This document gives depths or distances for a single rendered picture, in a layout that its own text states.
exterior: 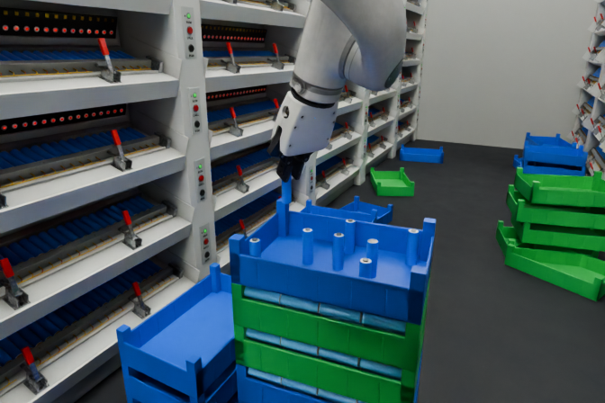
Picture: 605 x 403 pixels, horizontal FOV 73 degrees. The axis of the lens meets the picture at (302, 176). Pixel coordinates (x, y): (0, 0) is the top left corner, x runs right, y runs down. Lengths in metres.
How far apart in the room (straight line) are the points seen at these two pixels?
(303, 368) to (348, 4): 0.54
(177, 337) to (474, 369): 0.73
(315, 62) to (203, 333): 0.65
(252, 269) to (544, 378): 0.83
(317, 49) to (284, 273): 0.33
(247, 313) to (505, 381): 0.71
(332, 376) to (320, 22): 0.53
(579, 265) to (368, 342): 1.29
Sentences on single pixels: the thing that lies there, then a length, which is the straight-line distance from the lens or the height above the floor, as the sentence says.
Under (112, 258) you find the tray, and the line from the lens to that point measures 1.04.
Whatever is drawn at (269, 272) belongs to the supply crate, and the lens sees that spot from 0.65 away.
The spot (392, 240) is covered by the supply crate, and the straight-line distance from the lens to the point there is 0.78.
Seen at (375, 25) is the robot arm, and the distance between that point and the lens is 0.52.
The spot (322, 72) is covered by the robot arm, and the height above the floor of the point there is 0.73.
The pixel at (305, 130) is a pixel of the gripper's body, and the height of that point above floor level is 0.64.
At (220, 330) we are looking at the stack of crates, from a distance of 0.99.
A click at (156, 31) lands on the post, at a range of 1.14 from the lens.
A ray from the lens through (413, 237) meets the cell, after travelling 0.73.
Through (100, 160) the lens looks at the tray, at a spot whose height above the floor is 0.53.
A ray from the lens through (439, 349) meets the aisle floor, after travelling 1.24.
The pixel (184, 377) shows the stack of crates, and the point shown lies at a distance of 0.85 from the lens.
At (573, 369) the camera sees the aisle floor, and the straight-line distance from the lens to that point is 1.32.
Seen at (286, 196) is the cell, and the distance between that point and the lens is 0.77.
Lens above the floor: 0.76
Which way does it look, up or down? 17 degrees down
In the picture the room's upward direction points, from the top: straight up
